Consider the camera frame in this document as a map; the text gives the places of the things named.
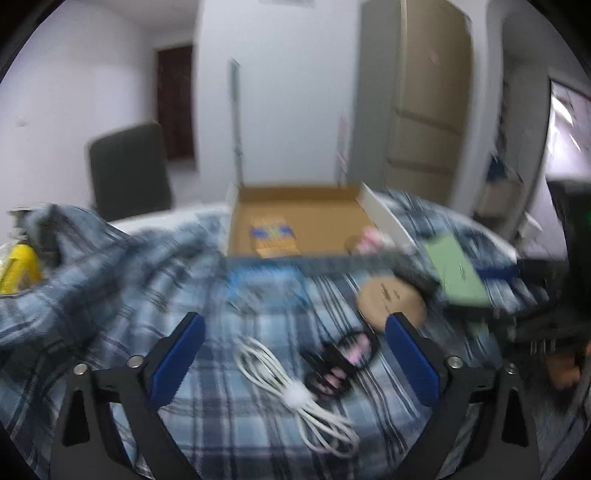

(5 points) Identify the yellow bottle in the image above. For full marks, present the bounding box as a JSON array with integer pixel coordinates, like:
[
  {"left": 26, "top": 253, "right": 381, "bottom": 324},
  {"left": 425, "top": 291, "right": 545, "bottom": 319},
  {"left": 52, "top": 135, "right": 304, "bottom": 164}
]
[{"left": 0, "top": 244, "right": 42, "bottom": 296}]

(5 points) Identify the pink handled broom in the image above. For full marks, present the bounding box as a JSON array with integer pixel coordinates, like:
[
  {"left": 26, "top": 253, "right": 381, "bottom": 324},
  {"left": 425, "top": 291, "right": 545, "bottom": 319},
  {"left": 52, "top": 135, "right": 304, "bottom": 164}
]
[{"left": 336, "top": 115, "right": 349, "bottom": 185}]

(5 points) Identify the dark blue hanging cloth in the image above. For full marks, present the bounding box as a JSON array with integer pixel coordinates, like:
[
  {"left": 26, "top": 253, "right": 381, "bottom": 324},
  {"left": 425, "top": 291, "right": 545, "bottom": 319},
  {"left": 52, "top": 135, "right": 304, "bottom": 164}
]
[{"left": 488, "top": 154, "right": 509, "bottom": 182}]

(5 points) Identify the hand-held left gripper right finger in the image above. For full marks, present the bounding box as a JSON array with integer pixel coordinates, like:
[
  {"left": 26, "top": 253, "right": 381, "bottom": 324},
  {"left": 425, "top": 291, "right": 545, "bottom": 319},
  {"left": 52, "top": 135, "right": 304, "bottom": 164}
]
[{"left": 385, "top": 312, "right": 541, "bottom": 480}]

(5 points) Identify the dark brown door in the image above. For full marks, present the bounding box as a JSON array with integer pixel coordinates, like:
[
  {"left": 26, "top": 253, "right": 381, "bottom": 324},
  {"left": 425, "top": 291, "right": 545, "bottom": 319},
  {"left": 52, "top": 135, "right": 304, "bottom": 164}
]
[{"left": 156, "top": 45, "right": 195, "bottom": 161}]

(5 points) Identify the green handled mop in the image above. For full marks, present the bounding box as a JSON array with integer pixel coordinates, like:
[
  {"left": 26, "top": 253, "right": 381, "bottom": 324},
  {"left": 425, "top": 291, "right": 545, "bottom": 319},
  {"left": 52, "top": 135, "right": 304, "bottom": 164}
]
[{"left": 229, "top": 59, "right": 245, "bottom": 190}]

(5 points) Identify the blue yellow flat packet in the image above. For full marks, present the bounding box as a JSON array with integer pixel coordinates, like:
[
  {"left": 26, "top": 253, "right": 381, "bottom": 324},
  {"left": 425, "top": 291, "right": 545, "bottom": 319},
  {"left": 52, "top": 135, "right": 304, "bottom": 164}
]
[{"left": 250, "top": 225, "right": 301, "bottom": 257}]

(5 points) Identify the green cloth pouch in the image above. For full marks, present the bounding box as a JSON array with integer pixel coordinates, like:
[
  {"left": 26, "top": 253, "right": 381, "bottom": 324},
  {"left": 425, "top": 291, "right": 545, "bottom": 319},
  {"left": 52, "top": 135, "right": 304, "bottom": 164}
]
[{"left": 424, "top": 231, "right": 491, "bottom": 306}]

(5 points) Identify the blue wipes packet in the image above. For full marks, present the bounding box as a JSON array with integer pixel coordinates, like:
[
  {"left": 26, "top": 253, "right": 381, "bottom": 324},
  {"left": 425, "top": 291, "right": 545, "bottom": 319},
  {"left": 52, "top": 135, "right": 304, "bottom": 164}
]
[{"left": 226, "top": 272, "right": 308, "bottom": 315}]

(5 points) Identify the blue plaid cloth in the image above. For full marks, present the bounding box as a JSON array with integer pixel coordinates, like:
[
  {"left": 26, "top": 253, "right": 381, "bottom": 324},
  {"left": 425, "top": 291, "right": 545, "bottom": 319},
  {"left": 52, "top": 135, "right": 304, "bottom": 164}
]
[{"left": 0, "top": 189, "right": 555, "bottom": 480}]

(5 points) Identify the gold refrigerator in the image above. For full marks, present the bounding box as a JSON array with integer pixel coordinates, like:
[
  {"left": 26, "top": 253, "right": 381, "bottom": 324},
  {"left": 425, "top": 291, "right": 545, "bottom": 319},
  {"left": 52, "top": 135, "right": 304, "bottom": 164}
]
[{"left": 353, "top": 0, "right": 476, "bottom": 217}]

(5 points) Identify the white cable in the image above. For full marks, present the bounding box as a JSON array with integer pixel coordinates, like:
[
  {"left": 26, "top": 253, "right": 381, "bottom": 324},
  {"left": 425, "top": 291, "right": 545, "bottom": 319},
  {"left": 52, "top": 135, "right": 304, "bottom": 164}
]
[{"left": 233, "top": 336, "right": 361, "bottom": 457}]

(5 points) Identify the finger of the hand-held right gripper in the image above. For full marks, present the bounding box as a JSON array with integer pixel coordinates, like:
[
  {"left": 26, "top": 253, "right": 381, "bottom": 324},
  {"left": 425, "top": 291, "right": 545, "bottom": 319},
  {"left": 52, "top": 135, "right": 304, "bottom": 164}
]
[
  {"left": 466, "top": 302, "right": 555, "bottom": 344},
  {"left": 478, "top": 258, "right": 568, "bottom": 283}
]

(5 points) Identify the black pink hair band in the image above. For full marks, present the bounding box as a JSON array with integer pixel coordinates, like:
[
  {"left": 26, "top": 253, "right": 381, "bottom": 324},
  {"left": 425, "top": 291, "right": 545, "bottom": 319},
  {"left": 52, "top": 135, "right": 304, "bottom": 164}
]
[{"left": 300, "top": 331, "right": 380, "bottom": 398}]

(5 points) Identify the person's right hand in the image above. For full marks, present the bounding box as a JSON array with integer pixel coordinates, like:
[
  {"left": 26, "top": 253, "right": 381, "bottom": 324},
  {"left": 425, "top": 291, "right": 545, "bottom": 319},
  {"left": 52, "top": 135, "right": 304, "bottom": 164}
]
[{"left": 549, "top": 342, "right": 591, "bottom": 391}]

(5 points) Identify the pink soft item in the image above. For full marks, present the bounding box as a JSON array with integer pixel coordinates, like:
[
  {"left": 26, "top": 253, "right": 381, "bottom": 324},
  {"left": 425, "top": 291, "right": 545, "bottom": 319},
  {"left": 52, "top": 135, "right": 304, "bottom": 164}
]
[{"left": 360, "top": 228, "right": 384, "bottom": 252}]

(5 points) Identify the grey chair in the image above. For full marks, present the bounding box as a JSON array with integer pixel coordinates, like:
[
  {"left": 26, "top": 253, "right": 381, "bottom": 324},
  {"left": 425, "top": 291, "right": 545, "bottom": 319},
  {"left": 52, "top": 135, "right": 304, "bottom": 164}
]
[{"left": 89, "top": 122, "right": 172, "bottom": 222}]

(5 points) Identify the cardboard box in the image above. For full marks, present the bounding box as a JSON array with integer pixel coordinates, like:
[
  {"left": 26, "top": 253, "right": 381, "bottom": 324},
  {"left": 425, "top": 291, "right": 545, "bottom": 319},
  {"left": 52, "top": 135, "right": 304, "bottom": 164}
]
[{"left": 225, "top": 181, "right": 416, "bottom": 274}]

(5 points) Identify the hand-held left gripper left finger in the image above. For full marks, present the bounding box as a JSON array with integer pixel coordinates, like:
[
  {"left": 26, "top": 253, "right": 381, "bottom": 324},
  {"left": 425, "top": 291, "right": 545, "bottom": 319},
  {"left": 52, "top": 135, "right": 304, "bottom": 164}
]
[{"left": 55, "top": 312, "right": 206, "bottom": 480}]

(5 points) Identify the tan foam pad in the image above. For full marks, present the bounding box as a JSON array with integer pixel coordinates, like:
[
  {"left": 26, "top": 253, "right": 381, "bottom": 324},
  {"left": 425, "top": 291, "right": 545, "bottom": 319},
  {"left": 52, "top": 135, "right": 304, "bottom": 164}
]
[{"left": 355, "top": 274, "right": 428, "bottom": 332}]

